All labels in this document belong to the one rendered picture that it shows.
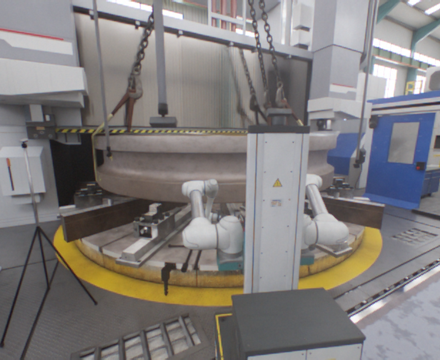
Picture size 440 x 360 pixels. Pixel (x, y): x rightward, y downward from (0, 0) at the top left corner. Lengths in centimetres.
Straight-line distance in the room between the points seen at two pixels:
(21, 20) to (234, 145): 315
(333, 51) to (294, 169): 565
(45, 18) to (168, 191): 279
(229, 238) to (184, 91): 478
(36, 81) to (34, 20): 93
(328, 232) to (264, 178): 60
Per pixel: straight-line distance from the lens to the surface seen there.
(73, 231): 370
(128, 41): 580
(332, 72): 669
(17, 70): 370
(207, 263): 268
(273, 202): 132
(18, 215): 591
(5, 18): 431
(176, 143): 291
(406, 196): 715
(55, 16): 427
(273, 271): 151
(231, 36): 656
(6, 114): 469
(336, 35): 689
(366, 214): 423
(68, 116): 454
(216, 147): 282
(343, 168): 830
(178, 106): 572
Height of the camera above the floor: 172
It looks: 11 degrees down
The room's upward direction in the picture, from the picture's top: straight up
